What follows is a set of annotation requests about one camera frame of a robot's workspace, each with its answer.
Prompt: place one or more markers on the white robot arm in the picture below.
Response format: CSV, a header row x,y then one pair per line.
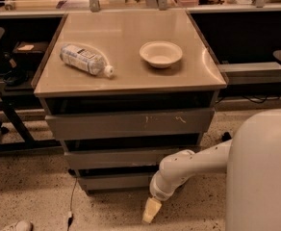
x,y
251,161

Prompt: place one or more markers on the black chair frame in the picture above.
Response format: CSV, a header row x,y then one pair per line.
x,y
28,142

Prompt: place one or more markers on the grey drawer cabinet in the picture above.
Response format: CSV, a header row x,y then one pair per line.
x,y
192,83

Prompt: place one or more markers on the grey drawer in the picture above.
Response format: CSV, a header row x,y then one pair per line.
x,y
129,124
116,181
132,157

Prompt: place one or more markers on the plastic water bottle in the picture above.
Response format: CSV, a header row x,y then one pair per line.
x,y
88,60

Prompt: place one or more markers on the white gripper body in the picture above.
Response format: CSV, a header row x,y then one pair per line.
x,y
160,192

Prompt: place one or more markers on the black table leg bar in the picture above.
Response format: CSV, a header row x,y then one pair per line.
x,y
226,136

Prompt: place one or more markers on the white shoe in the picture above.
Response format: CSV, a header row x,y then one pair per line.
x,y
22,225

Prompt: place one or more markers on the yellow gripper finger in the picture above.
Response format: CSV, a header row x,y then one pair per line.
x,y
151,209

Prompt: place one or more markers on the white paper bowl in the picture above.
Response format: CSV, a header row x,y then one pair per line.
x,y
161,54

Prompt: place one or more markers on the grey middle drawer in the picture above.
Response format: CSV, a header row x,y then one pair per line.
x,y
132,157

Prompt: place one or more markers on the grey top drawer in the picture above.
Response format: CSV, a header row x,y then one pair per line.
x,y
129,124

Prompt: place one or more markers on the grey bottom drawer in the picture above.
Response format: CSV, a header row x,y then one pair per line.
x,y
116,181

